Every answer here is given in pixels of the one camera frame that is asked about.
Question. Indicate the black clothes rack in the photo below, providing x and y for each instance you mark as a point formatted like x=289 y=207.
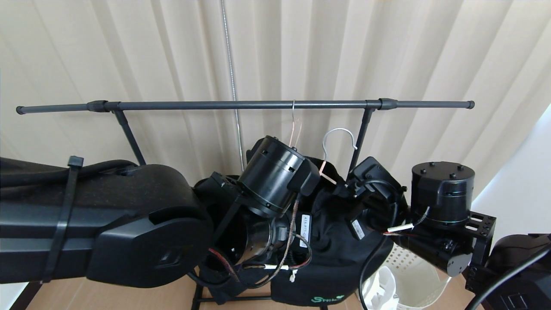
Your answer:
x=193 y=105

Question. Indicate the beige curtain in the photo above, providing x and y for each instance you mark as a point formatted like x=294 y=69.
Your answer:
x=387 y=51

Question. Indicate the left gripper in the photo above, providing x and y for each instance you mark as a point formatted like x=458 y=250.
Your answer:
x=262 y=241

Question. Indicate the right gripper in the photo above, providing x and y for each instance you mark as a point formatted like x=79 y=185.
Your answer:
x=430 y=252

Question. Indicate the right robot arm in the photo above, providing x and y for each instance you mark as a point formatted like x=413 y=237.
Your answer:
x=443 y=193

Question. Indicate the white garment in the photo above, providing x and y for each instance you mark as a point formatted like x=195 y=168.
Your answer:
x=383 y=288

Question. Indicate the black shorts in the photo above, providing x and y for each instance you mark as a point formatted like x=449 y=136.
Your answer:
x=331 y=258

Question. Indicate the white laundry basket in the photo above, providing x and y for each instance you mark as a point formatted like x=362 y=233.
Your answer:
x=413 y=280

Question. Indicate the thin metal curtain wand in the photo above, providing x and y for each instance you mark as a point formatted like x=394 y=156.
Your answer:
x=232 y=77

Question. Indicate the pink clothes hanger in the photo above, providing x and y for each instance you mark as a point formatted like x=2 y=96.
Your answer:
x=323 y=146
x=293 y=112

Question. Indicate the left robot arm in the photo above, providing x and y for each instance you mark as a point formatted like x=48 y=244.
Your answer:
x=107 y=224

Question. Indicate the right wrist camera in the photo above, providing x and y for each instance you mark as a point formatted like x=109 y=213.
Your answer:
x=374 y=176

